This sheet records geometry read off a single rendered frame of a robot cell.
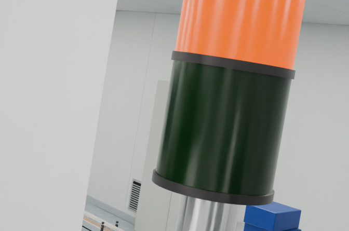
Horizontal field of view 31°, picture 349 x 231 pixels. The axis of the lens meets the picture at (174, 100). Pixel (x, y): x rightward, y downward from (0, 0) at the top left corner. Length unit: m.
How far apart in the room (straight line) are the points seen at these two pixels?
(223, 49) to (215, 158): 0.04
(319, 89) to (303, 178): 0.96
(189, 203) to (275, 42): 0.07
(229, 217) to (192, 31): 0.08
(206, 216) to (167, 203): 7.44
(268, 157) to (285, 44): 0.04
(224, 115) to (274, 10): 0.04
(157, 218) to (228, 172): 7.62
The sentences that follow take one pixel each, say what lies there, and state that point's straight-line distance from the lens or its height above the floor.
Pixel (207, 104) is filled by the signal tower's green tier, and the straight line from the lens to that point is 0.24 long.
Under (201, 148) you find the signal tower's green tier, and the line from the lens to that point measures 0.24.
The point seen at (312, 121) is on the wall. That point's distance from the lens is 6.79.
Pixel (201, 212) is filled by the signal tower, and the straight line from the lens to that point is 0.25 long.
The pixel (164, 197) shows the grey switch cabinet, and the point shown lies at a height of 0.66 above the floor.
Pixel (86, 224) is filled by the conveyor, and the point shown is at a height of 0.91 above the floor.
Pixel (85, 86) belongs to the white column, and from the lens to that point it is 1.90.
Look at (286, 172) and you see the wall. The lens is 6.97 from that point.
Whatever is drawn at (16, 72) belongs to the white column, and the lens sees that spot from 1.78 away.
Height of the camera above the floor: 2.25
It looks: 3 degrees down
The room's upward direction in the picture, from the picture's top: 9 degrees clockwise
